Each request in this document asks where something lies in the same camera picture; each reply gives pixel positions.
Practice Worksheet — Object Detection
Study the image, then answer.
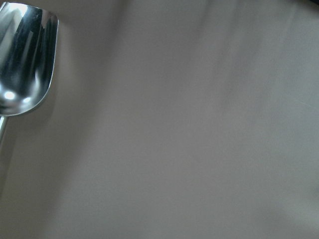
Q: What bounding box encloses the steel ice scoop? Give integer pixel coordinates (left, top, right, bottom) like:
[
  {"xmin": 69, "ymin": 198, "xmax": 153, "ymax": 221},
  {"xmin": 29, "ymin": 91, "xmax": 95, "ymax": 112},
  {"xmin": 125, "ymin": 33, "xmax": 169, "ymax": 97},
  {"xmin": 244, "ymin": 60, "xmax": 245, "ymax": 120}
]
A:
[{"xmin": 0, "ymin": 2, "xmax": 59, "ymax": 137}]

